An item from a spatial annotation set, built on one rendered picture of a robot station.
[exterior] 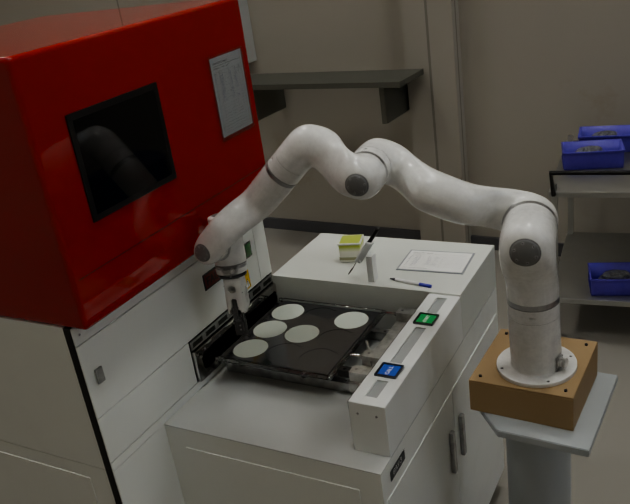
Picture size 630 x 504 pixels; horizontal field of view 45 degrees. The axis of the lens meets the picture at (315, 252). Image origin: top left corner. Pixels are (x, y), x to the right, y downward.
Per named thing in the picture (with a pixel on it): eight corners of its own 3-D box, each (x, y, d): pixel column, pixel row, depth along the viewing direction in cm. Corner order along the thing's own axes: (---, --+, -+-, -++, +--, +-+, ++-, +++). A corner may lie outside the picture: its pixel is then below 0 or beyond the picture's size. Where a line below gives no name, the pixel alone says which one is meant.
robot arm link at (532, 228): (561, 287, 181) (557, 194, 172) (557, 327, 166) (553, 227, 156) (509, 287, 186) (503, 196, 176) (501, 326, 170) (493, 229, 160)
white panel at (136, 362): (105, 470, 186) (62, 328, 171) (272, 313, 250) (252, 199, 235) (115, 472, 185) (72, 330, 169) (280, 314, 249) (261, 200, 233)
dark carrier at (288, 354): (220, 357, 214) (219, 355, 214) (280, 301, 241) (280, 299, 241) (328, 376, 198) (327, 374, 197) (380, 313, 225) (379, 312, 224)
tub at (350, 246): (339, 263, 244) (336, 243, 242) (343, 253, 251) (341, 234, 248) (362, 262, 243) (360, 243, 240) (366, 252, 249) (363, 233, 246)
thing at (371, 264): (356, 281, 230) (351, 241, 225) (361, 275, 234) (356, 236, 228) (374, 283, 228) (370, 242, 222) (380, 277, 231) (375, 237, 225)
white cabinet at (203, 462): (220, 644, 233) (163, 425, 201) (352, 451, 309) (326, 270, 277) (416, 720, 203) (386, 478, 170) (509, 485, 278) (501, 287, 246)
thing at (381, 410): (354, 450, 180) (347, 401, 175) (432, 335, 224) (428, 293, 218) (390, 458, 176) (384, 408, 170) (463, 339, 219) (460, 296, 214)
